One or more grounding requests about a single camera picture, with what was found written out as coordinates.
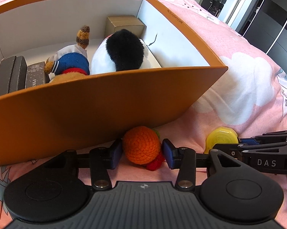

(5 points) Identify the orange crochet fruit toy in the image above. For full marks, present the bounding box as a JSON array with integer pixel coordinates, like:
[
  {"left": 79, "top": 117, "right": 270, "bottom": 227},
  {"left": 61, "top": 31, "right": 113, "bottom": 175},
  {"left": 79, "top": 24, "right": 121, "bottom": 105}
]
[{"left": 122, "top": 126, "right": 165, "bottom": 171}]

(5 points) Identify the grey photo card box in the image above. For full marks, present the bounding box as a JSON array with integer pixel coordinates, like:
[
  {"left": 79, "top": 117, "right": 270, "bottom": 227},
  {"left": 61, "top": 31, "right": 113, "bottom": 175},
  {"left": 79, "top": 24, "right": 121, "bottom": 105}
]
[{"left": 25, "top": 61, "right": 48, "bottom": 88}]

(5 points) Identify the dark grey box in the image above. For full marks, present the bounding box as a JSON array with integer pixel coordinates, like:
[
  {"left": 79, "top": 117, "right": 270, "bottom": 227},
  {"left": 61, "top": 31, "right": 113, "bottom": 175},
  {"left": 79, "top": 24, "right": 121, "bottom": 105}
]
[{"left": 0, "top": 56, "right": 27, "bottom": 96}]

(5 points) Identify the brown raccoon plush toy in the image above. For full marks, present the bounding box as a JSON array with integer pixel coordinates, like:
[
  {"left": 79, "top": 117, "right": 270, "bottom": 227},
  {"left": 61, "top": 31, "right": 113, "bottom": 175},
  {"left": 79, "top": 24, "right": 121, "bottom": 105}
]
[{"left": 44, "top": 25, "right": 90, "bottom": 83}]

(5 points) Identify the long white box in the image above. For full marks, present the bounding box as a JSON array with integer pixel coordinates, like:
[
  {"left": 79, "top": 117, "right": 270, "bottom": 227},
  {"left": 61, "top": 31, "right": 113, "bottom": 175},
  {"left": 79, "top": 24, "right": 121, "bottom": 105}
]
[{"left": 140, "top": 39, "right": 161, "bottom": 69}]

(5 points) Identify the panda plush toy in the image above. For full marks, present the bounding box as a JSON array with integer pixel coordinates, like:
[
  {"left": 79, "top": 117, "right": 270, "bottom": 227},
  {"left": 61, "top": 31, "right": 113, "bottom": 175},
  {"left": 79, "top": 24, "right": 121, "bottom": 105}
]
[{"left": 90, "top": 29, "right": 153, "bottom": 75}]

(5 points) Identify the gold square box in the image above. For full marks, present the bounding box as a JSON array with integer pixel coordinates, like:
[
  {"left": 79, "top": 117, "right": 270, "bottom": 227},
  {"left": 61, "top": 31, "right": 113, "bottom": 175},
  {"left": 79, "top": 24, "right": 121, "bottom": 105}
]
[{"left": 104, "top": 15, "right": 146, "bottom": 38}]

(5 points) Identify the pink patterned duvet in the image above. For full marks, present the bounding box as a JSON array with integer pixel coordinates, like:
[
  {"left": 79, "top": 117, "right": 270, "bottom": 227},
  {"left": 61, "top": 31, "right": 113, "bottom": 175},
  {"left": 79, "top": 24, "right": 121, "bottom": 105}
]
[{"left": 0, "top": 0, "right": 287, "bottom": 228}]

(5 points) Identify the orange cardboard box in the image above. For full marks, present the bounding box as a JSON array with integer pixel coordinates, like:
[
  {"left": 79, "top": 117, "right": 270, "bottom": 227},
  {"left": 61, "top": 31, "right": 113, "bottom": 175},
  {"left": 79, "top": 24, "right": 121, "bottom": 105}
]
[{"left": 0, "top": 0, "right": 227, "bottom": 166}]

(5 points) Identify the black wardrobe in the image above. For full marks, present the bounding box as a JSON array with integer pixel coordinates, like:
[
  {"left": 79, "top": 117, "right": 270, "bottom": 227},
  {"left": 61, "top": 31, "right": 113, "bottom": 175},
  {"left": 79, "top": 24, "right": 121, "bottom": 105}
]
[{"left": 240, "top": 0, "right": 287, "bottom": 66}]

